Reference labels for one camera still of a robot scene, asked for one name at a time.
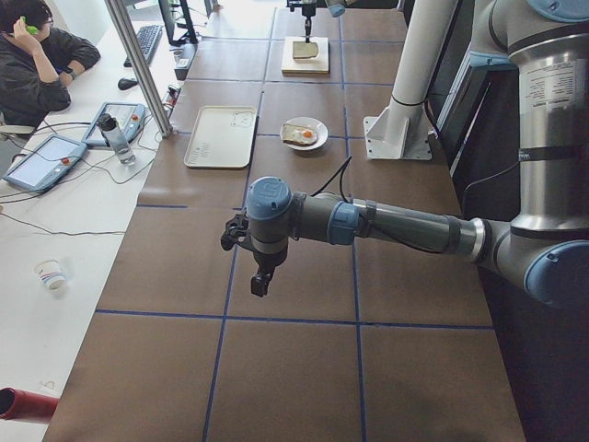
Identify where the seated person dark jacket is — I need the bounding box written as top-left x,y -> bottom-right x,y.
1,1 -> 100,127

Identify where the fried egg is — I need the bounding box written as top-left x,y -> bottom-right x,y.
290,128 -> 317,145

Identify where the black monitor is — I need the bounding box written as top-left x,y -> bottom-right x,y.
158,0 -> 198,47

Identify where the white round plate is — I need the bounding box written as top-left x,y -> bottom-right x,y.
280,117 -> 329,151

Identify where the teach pendant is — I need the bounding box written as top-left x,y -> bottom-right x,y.
82,102 -> 146,150
3,134 -> 87,192

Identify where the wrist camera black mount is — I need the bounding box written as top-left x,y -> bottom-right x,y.
220,214 -> 253,251
286,0 -> 303,12

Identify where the paper cup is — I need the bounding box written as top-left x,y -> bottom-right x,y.
35,260 -> 66,290

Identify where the white pillar with base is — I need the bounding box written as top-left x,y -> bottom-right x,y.
364,0 -> 458,160

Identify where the black keyboard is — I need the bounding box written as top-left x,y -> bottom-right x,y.
136,25 -> 163,65

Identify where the clear water bottle black lid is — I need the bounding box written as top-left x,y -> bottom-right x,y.
97,113 -> 135,165

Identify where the teach pendant far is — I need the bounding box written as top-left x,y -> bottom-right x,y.
82,102 -> 146,150

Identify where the aluminium frame post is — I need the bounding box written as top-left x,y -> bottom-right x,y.
105,0 -> 173,139

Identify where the red cylinder object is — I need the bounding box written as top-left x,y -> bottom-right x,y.
1,388 -> 59,424

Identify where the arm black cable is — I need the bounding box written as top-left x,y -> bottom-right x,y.
310,156 -> 443,253

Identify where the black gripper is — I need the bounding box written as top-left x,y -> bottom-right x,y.
250,248 -> 288,297
300,0 -> 317,43

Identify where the wooden cutting board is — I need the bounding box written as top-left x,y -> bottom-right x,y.
281,36 -> 329,74

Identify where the cream bear tray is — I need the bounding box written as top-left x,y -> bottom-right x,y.
183,105 -> 257,169

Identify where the teach pendant near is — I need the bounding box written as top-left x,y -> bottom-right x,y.
3,134 -> 87,192

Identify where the black computer mouse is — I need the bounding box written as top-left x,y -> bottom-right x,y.
117,77 -> 138,91

